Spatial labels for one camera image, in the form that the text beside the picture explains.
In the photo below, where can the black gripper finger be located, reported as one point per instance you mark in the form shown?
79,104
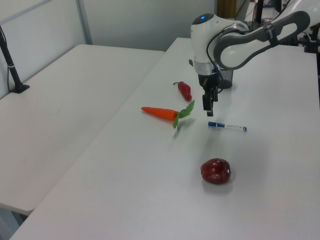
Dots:
207,105
215,95

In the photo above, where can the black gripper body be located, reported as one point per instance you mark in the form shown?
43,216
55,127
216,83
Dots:
208,81

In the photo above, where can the blue white marker pen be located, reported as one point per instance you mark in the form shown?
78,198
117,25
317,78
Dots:
227,126

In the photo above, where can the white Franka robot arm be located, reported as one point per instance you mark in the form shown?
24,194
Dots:
232,40

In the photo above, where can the black mesh pen cup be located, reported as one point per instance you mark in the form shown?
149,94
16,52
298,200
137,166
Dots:
228,78

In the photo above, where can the red chili pepper toy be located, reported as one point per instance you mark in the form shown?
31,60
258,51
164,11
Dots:
185,90

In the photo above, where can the orange carrot toy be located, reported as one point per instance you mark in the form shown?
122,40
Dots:
160,113

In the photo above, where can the dark red apple toy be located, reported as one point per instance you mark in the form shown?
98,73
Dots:
215,171

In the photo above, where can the yellow wooden board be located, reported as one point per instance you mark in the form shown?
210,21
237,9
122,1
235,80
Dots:
226,7

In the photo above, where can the thin black upright pole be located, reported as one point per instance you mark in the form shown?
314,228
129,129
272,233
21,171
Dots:
260,11

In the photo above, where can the black clamp stand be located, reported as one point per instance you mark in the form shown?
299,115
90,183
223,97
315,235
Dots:
311,45

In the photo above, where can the black pole with base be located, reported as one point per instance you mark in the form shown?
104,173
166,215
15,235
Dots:
11,67

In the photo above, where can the grey partition frame post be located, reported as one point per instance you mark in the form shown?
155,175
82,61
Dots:
84,22

